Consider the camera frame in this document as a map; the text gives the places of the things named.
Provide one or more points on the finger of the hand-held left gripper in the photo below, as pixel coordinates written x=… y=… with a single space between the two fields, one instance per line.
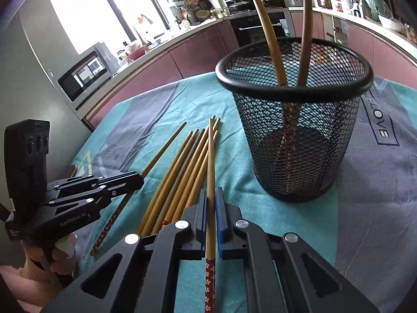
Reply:
x=130 y=178
x=122 y=191

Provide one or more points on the kitchen window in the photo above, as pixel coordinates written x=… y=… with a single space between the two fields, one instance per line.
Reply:
x=107 y=9

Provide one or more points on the pink kitchen cabinets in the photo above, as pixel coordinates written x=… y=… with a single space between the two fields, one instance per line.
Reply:
x=195 y=52

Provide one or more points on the teal and grey tablecloth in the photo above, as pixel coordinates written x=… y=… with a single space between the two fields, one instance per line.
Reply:
x=374 y=202

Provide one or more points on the black built-in oven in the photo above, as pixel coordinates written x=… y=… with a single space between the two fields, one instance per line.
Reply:
x=254 y=29

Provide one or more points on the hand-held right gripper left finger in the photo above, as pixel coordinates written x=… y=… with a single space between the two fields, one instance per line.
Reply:
x=204 y=208

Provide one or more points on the wok with lid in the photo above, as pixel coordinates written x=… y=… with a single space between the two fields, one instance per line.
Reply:
x=238 y=4

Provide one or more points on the black pot with lid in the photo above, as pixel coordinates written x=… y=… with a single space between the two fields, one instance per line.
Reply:
x=269 y=0

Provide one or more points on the black mesh utensil holder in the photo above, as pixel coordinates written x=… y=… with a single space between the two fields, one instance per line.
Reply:
x=309 y=156

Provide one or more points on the person's left forearm pink sleeve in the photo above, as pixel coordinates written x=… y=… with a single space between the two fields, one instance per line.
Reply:
x=19 y=287

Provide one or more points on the pale green appliance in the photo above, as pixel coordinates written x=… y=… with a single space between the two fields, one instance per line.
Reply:
x=374 y=5

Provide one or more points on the kitchen faucet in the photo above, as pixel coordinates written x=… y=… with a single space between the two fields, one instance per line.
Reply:
x=143 y=26

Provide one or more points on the wooden chopstick floral end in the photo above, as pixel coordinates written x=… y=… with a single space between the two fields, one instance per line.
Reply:
x=211 y=163
x=265 y=22
x=163 y=151
x=306 y=22

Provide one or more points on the person's left hand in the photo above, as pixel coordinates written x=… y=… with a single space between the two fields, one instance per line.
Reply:
x=63 y=257

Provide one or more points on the grey refrigerator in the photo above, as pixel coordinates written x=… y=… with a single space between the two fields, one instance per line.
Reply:
x=32 y=88

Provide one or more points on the white microwave oven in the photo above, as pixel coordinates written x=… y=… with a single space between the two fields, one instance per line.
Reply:
x=84 y=75

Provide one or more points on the hanging black frying pan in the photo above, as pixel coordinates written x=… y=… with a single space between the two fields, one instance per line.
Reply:
x=205 y=4

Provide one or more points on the red bowl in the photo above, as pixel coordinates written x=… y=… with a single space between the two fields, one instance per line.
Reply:
x=135 y=53

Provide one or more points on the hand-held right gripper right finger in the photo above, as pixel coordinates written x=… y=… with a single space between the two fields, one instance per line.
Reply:
x=221 y=208

